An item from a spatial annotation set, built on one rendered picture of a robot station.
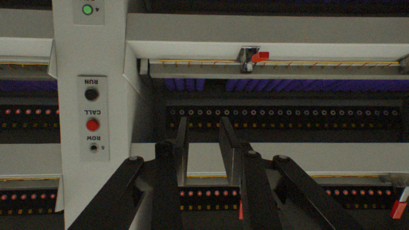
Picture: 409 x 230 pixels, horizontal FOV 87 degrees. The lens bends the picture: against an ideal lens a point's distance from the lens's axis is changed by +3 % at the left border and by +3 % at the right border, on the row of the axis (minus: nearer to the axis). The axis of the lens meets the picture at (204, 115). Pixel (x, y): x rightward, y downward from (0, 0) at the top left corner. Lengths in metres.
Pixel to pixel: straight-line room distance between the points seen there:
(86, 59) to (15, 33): 0.10
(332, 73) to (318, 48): 0.07
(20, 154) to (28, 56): 0.15
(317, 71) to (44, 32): 0.42
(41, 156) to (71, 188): 0.06
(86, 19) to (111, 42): 0.04
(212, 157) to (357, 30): 0.28
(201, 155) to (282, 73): 0.19
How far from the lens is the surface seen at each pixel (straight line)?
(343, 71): 0.44
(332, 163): 0.39
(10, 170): 0.42
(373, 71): 0.47
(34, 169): 0.40
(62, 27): 0.37
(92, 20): 0.35
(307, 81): 0.45
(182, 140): 0.15
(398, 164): 0.45
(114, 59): 0.33
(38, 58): 0.44
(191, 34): 0.32
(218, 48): 0.33
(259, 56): 0.27
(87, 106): 0.34
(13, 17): 0.42
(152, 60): 0.37
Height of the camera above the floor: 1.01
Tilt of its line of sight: 5 degrees up
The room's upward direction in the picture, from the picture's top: 180 degrees counter-clockwise
